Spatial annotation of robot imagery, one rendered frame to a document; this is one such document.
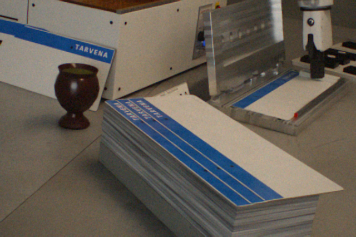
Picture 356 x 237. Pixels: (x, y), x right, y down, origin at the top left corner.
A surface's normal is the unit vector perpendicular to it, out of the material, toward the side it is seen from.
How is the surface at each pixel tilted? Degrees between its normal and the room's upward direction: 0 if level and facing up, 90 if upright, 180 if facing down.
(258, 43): 76
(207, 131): 0
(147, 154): 90
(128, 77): 90
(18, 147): 0
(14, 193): 0
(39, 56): 69
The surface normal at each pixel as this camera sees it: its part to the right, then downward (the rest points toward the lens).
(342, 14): -0.25, 0.29
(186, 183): -0.87, 0.07
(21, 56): -0.44, -0.12
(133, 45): 0.88, 0.25
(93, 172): 0.11, -0.94
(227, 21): 0.89, 0.02
